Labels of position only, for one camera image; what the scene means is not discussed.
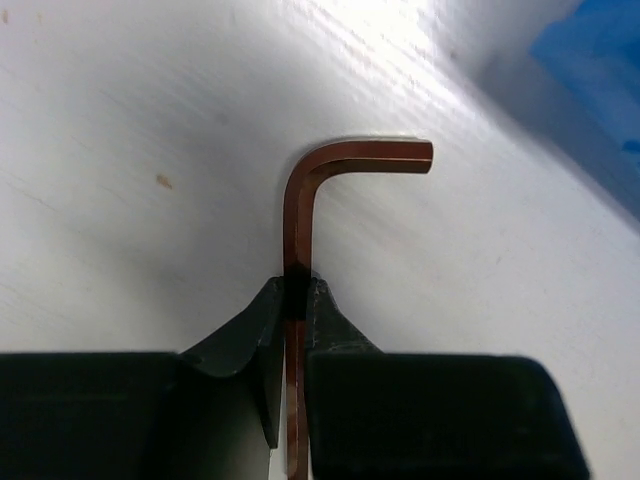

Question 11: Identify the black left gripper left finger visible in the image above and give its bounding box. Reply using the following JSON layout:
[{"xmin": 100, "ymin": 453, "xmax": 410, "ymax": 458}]
[{"xmin": 1, "ymin": 277, "xmax": 284, "ymax": 479}]

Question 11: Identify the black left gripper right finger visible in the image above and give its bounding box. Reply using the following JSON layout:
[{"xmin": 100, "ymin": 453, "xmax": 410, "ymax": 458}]
[{"xmin": 305, "ymin": 279, "xmax": 591, "ymax": 479}]

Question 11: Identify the blue three-compartment plastic bin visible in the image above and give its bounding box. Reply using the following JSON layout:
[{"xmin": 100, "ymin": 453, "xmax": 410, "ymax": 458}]
[{"xmin": 530, "ymin": 1, "xmax": 639, "ymax": 156}]

